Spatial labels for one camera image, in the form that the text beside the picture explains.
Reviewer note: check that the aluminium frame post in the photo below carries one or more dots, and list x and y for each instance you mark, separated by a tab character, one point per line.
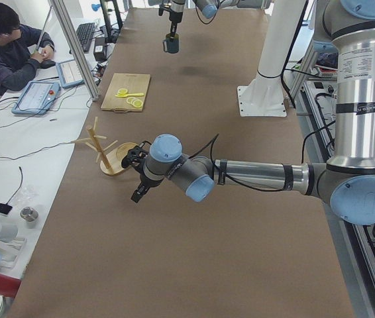
75	46

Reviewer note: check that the yellow lemon slice toy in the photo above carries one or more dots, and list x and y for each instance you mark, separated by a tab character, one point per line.
121	92

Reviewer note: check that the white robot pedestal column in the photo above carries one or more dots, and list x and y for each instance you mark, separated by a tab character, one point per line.
263	97

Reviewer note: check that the blue cup yellow inside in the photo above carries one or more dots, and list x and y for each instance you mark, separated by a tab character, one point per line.
171	44

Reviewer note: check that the seated person dark jacket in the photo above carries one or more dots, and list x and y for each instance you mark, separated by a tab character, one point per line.
22	51

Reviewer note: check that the wooden cutting board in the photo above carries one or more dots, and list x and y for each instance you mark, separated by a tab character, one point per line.
135	83

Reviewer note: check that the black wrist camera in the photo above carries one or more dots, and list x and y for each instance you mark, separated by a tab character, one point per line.
135	155

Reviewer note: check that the teach pendant far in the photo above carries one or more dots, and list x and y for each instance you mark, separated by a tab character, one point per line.
69	73

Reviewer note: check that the black keyboard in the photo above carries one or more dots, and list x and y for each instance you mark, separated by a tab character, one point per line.
85	32

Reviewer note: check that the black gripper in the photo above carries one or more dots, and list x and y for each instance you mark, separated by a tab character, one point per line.
175	15
145	181

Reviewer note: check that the yellow toy knife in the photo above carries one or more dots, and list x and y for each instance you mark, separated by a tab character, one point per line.
129	95

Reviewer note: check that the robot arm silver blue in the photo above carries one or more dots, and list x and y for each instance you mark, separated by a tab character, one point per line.
346	182
207	8

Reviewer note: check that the wooden cup storage rack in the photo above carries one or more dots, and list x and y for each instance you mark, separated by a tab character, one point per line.
109	158

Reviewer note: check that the teach pendant near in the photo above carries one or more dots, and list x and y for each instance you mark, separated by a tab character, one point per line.
37	98

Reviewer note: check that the teach pendant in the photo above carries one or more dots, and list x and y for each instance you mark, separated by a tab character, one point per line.
37	98
69	73

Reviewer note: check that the small metal tin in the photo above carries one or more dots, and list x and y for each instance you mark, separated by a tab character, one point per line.
29	216

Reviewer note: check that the grey cup on tray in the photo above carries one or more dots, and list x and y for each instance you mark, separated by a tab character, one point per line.
8	232

